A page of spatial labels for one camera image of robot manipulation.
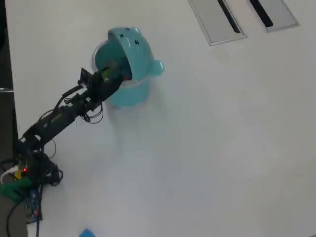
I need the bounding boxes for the wide silver cable grommet plate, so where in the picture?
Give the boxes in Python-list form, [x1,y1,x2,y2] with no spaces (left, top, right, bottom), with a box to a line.
[188,0,248,46]

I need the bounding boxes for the thick black cable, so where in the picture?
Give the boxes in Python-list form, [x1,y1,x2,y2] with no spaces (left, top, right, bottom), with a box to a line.
[6,201,25,237]

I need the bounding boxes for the blue lego block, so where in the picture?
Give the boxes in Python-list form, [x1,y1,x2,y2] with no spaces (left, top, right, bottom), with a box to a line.
[79,228,96,237]

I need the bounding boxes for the green table clamp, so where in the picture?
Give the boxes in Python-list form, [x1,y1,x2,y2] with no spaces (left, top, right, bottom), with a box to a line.
[0,175,33,202]

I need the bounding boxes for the narrow silver cable grommet plate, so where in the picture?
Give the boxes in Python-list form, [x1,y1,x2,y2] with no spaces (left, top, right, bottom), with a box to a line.
[246,0,301,34]

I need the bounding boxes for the small controller board red light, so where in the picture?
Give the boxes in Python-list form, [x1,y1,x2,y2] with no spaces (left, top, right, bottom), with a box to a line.
[13,158,29,175]

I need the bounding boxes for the thin black arm wires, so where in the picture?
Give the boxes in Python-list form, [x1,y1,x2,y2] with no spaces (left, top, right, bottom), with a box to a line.
[37,98,104,160]

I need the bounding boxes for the blue circuit board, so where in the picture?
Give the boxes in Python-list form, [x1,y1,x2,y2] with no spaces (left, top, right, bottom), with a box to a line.
[23,189,43,224]

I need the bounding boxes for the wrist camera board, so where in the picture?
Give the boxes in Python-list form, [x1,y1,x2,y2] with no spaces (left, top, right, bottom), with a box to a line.
[78,68,92,89]

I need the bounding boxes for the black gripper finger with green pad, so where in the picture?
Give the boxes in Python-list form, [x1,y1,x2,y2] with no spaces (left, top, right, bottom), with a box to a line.
[95,66,112,83]
[110,74,125,93]

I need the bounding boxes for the teal animal shaped bin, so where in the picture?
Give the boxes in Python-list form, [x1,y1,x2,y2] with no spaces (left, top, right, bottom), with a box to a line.
[91,26,165,109]

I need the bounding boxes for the dark grey furniture panel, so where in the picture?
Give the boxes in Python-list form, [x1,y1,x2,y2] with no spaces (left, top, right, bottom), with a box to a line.
[0,87,20,163]

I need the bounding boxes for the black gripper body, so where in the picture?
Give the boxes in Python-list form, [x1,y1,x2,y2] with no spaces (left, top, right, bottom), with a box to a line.
[86,71,119,102]

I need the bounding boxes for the white cable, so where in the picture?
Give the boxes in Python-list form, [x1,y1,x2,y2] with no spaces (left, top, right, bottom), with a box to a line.
[0,166,19,185]

